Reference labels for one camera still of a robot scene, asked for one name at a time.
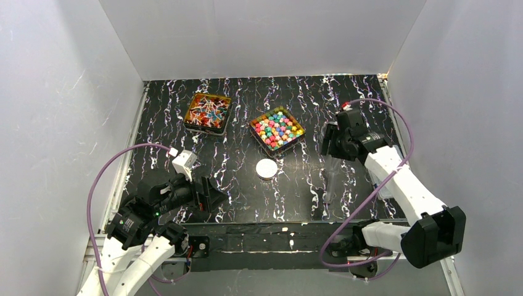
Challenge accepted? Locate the clear plastic scoop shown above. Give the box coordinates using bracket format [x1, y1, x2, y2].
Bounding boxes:
[323, 155, 341, 205]

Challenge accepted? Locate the tin of star candies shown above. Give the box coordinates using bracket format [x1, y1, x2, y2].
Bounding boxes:
[249, 106, 305, 158]

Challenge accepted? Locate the tin of lollipops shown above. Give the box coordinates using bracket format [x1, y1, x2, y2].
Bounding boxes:
[183, 92, 233, 136]

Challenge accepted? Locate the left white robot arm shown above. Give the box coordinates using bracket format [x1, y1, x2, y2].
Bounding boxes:
[78, 171, 228, 295]

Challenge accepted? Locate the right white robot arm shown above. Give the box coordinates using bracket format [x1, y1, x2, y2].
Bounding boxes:
[321, 109, 466, 268]

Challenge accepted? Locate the clear plastic organizer box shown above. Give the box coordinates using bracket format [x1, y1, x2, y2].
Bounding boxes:
[367, 167, 400, 200]

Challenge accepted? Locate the round white jar lid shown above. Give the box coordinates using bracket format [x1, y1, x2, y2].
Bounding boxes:
[255, 158, 278, 179]

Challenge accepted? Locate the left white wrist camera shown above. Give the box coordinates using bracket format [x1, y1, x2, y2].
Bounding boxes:
[168, 147, 197, 182]

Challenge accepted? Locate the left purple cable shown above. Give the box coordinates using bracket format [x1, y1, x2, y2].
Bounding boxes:
[84, 143, 170, 296]

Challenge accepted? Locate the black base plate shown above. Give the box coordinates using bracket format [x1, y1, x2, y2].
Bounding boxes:
[184, 222, 340, 272]

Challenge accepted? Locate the aluminium frame rail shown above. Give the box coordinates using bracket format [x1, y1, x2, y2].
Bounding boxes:
[95, 231, 455, 268]

